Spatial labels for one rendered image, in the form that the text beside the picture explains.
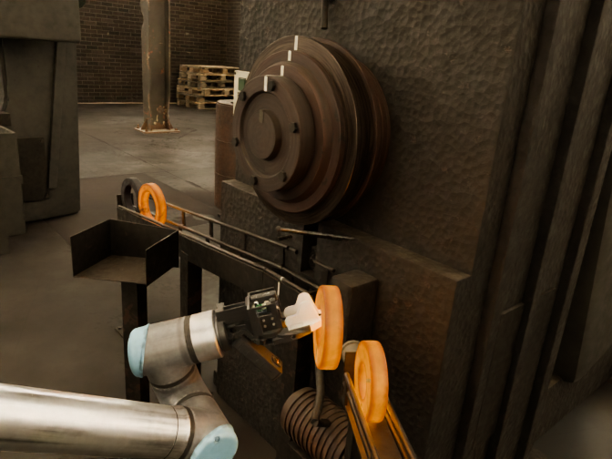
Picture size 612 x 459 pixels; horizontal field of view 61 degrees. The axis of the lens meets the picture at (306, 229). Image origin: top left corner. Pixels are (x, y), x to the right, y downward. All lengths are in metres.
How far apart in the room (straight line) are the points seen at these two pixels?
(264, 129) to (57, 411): 0.76
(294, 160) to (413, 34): 0.39
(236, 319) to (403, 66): 0.70
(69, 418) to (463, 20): 1.02
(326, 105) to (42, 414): 0.81
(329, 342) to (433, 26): 0.72
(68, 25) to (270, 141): 2.72
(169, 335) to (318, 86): 0.63
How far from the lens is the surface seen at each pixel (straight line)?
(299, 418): 1.29
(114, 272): 1.79
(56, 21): 3.81
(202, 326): 0.96
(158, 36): 8.33
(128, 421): 0.89
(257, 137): 1.30
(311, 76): 1.24
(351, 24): 1.41
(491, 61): 1.16
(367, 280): 1.28
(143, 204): 2.26
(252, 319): 0.95
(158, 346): 0.98
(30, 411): 0.83
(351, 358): 1.14
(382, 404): 1.02
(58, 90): 4.08
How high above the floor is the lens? 1.31
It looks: 19 degrees down
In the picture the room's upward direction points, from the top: 5 degrees clockwise
